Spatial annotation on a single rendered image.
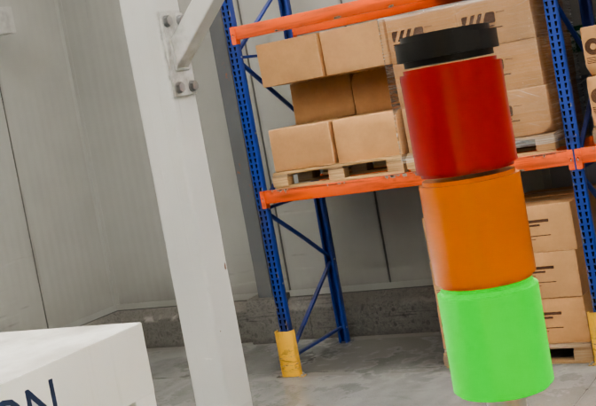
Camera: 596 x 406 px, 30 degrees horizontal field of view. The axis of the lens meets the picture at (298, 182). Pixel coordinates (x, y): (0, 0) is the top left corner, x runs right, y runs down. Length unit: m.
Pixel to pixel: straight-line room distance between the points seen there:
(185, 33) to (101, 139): 9.04
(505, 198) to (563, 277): 8.08
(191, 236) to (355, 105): 6.53
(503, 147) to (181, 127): 2.56
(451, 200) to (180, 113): 2.57
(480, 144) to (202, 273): 2.59
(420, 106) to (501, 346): 0.12
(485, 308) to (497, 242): 0.03
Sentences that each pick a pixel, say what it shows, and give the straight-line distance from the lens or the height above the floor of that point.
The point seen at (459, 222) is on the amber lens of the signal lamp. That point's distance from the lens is 0.53.
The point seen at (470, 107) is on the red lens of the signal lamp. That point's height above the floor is 2.30.
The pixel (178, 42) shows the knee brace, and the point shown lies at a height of 2.53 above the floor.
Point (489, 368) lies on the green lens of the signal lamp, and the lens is 0.54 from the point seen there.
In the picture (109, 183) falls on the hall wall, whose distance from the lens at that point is 12.08.
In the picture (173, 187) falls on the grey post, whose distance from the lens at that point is 3.09.
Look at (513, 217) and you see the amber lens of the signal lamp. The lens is 0.54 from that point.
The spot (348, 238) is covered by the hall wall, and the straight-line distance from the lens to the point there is 10.67.
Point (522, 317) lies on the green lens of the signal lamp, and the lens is 0.54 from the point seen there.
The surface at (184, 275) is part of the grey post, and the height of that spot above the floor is 1.89.
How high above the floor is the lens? 2.32
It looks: 4 degrees down
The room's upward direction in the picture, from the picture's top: 10 degrees counter-clockwise
